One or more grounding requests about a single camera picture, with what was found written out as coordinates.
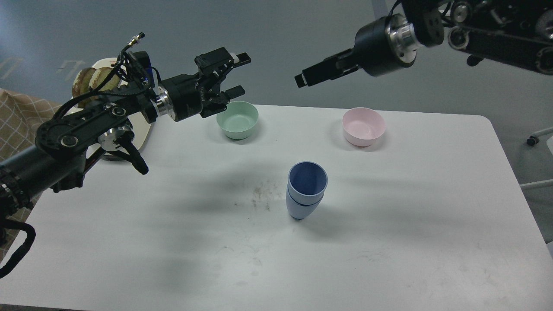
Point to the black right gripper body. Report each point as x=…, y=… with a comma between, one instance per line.
x=383, y=46

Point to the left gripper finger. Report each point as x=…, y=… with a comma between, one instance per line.
x=216, y=103
x=214, y=66

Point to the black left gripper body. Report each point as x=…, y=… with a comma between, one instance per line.
x=190, y=95

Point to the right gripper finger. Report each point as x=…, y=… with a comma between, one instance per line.
x=333, y=67

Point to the blue cup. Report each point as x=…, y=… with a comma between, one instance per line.
x=307, y=183
x=298, y=210

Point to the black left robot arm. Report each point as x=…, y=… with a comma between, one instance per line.
x=97, y=122

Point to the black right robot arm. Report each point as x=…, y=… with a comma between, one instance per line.
x=513, y=32

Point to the green bowl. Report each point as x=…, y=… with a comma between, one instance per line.
x=239, y=120

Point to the cream toaster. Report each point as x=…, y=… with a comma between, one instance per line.
x=141, y=128

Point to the pink bowl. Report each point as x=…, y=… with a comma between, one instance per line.
x=362, y=127

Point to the toast slice right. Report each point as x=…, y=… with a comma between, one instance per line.
x=100, y=75

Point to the toast slice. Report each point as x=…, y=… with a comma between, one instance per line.
x=81, y=82
x=100, y=75

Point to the toast slice left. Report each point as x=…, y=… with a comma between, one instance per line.
x=81, y=82

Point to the office chair base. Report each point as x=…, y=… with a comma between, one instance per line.
x=536, y=179

